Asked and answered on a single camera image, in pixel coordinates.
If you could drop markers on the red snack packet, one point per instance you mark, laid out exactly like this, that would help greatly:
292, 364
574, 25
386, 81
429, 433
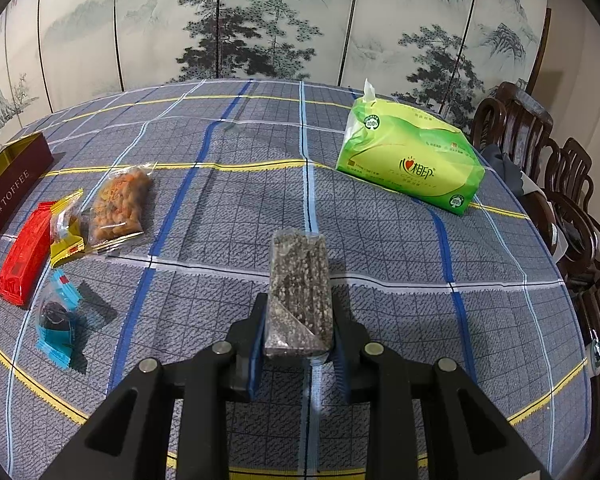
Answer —
22, 255

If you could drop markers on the blue packet with dark cookie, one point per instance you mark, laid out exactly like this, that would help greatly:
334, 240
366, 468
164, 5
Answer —
55, 320

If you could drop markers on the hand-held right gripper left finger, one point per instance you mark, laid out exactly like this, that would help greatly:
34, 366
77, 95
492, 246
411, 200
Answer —
254, 360

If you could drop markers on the red and gold tin box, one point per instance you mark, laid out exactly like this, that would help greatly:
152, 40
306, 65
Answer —
10, 190

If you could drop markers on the dark sesame bar packet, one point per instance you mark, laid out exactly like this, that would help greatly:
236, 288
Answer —
297, 290

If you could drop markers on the yellow snack packet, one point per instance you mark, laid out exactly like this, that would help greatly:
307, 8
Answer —
67, 232

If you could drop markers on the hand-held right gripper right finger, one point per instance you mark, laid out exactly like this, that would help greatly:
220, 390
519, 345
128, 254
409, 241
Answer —
342, 377

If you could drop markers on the green tissue pack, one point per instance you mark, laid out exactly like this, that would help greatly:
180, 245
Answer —
405, 160

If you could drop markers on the dark wooden chair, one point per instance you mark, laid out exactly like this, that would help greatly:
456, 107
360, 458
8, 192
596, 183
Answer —
575, 160
510, 105
587, 240

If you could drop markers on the clear packet of orange snacks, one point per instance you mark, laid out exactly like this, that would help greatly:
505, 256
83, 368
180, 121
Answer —
117, 205

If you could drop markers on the dark cloth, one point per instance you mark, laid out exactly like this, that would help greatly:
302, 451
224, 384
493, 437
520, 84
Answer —
507, 165

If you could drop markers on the painted folding screen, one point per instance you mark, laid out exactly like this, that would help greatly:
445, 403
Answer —
280, 20

